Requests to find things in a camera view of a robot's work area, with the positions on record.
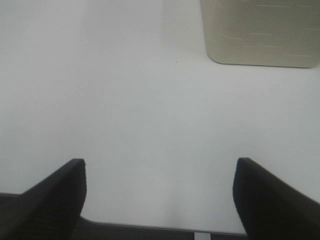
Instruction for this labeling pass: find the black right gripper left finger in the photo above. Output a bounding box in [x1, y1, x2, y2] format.
[0, 159, 87, 240]

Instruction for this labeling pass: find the beige plastic bin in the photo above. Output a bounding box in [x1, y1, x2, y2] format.
[199, 0, 320, 68]

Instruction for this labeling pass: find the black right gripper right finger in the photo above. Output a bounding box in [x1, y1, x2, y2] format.
[232, 157, 320, 240]

